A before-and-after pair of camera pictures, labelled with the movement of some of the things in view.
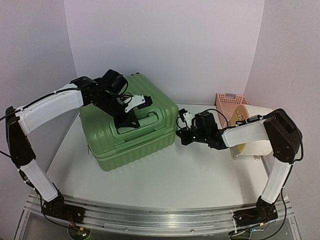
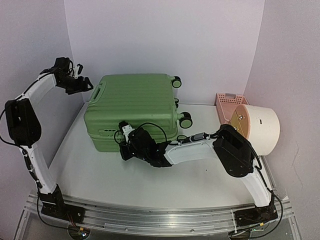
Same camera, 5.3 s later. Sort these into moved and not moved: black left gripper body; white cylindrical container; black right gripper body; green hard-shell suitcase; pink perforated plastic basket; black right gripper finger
Moved: black left gripper body; green hard-shell suitcase; black right gripper finger; black right gripper body
Not moved: pink perforated plastic basket; white cylindrical container
